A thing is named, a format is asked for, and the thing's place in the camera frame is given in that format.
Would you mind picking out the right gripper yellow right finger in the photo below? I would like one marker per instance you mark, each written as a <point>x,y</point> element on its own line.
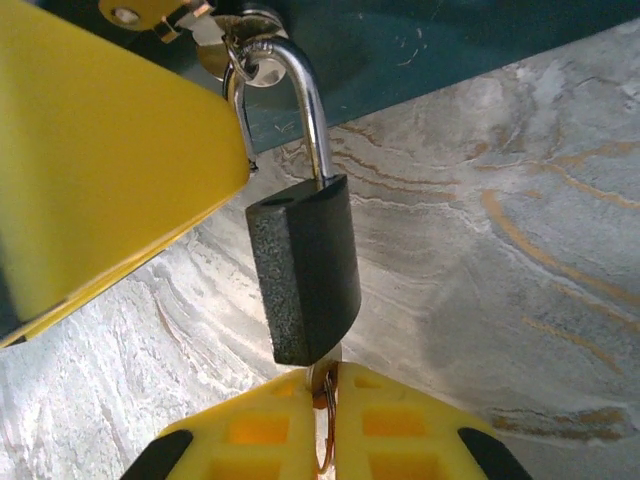
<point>425,450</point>

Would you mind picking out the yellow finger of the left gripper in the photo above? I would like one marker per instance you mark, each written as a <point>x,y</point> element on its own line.
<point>100,175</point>
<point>145,12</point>

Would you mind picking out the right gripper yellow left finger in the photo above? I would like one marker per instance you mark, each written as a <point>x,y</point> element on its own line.
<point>240,440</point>

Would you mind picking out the black padlock with steel shackle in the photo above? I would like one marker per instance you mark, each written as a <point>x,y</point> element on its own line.
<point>310,275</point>

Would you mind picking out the silver spare key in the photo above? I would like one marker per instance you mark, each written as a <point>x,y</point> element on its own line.
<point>212,60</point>
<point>272,75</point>

